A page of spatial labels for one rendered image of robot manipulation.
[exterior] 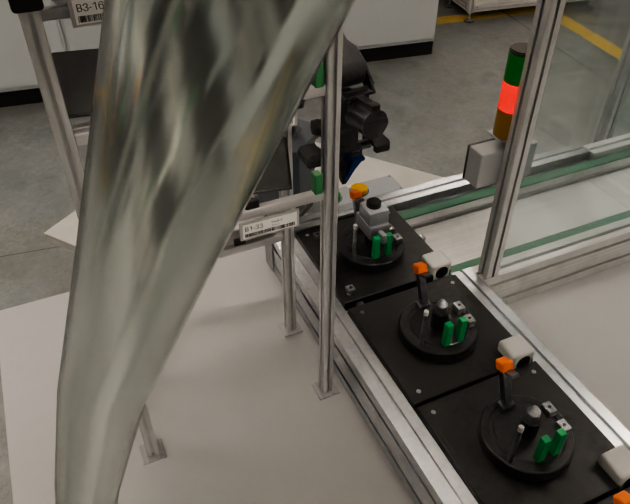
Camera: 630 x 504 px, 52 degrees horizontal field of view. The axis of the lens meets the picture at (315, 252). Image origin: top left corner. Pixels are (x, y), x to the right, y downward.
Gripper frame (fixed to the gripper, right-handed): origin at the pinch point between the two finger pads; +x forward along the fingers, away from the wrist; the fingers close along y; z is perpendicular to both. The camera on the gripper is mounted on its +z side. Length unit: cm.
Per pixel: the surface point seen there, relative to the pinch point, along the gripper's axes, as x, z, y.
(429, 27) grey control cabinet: 86, 265, -191
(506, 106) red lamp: -22.9, -26.1, -17.3
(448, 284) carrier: 12.3, -28.7, -9.5
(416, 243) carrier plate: 12.2, -15.1, -10.2
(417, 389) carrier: 12, -49, 9
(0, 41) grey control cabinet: 64, 295, 75
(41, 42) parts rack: -49, -37, 51
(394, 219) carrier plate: 12.1, -5.8, -9.9
